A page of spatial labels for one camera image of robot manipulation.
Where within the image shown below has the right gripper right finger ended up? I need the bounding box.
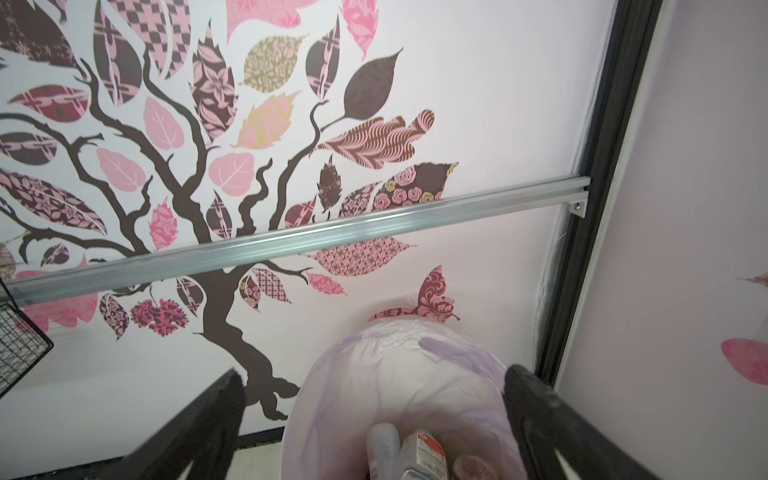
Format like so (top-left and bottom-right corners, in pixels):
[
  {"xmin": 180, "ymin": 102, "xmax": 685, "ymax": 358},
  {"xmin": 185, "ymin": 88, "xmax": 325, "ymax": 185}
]
[{"xmin": 503, "ymin": 365, "xmax": 656, "ymax": 479}]

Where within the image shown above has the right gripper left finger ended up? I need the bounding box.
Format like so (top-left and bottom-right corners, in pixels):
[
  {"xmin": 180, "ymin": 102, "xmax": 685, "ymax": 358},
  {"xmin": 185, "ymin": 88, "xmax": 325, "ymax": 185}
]
[{"xmin": 101, "ymin": 369, "xmax": 246, "ymax": 479}]

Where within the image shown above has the red blue small bottle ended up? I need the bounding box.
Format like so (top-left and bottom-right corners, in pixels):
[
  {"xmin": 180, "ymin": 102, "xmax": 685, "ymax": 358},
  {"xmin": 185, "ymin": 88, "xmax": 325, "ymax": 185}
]
[{"xmin": 394, "ymin": 429, "xmax": 450, "ymax": 480}]

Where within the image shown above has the purple bin liner bag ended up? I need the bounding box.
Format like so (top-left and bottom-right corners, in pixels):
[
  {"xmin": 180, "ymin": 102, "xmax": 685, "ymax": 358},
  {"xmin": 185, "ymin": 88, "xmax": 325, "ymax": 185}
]
[{"xmin": 281, "ymin": 317, "xmax": 527, "ymax": 479}]

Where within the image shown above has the black wire basket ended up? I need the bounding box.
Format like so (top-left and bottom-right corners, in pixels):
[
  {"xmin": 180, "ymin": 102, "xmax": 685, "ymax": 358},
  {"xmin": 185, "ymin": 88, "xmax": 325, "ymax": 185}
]
[{"xmin": 0, "ymin": 281, "xmax": 54, "ymax": 397}]

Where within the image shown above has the aluminium rail back wall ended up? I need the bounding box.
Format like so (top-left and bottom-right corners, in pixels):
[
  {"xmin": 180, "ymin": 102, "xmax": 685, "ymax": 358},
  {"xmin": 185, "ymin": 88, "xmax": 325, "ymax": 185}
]
[{"xmin": 1, "ymin": 176, "xmax": 591, "ymax": 306}]

